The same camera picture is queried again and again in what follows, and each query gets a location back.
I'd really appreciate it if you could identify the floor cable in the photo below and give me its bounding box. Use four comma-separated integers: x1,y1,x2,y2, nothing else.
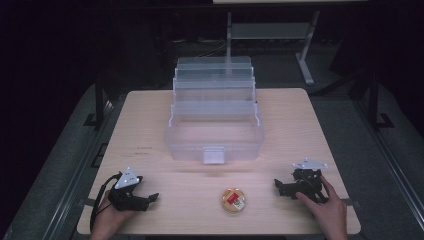
194,39,228,58

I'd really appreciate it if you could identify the black cable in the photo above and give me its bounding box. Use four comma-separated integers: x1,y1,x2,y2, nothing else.
89,172,123,233

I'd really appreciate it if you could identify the person's right hand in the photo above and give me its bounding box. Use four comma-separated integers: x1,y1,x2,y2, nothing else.
295,175,349,235

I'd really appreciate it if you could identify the person's left hand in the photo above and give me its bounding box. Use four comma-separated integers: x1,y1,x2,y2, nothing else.
90,189,137,235

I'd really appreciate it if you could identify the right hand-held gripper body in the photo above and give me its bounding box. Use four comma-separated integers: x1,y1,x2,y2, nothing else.
288,157,330,205

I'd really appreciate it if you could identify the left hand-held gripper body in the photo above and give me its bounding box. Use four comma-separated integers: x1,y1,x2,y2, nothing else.
107,165,145,212

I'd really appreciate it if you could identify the aluminium rail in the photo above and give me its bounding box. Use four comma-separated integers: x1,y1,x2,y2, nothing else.
41,99,116,240
353,98,424,221

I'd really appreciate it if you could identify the grey metal stand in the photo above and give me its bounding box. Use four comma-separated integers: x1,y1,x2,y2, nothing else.
225,9,322,86

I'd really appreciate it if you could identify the black frame post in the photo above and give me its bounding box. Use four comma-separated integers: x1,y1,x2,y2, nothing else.
83,71,108,128
366,71,396,130

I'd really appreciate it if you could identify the clear plastic tiered storage box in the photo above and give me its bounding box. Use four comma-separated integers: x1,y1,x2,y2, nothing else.
163,55,266,165

